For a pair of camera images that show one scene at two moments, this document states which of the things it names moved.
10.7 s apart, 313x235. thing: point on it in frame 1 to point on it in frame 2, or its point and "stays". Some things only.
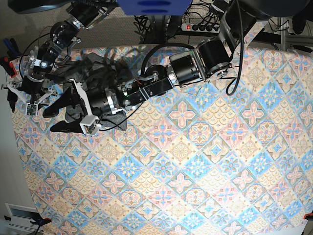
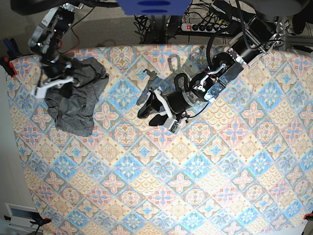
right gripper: [99, 103] to [178, 101]
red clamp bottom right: [308, 216] stays
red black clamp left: [12, 53] stays
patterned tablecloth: [194, 160] stays
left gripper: [30, 87] to [56, 69]
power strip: [201, 28] stays
